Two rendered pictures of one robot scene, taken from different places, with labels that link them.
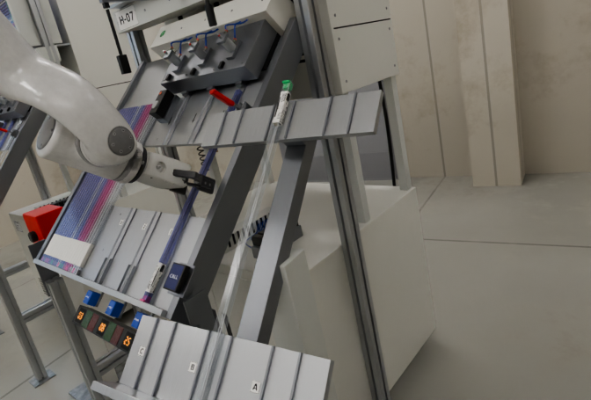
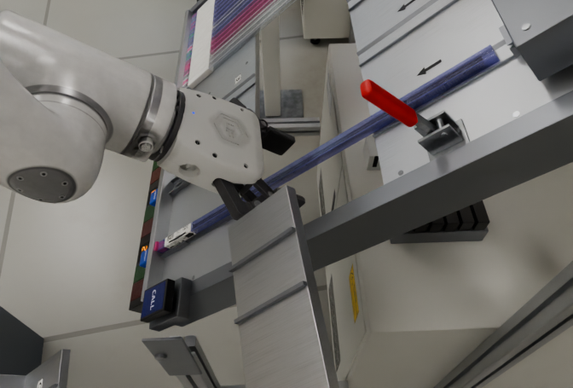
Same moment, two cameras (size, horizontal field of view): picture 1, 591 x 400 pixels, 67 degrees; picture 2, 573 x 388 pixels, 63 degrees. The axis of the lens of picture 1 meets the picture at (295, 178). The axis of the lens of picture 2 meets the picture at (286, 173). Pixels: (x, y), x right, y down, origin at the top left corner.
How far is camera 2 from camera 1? 0.73 m
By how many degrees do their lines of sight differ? 51
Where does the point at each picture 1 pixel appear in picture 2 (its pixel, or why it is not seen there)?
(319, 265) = (431, 332)
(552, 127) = not seen: outside the picture
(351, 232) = (517, 346)
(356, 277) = (483, 364)
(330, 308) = (416, 356)
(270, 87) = (535, 140)
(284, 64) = not seen: outside the picture
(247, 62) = (535, 41)
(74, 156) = not seen: hidden behind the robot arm
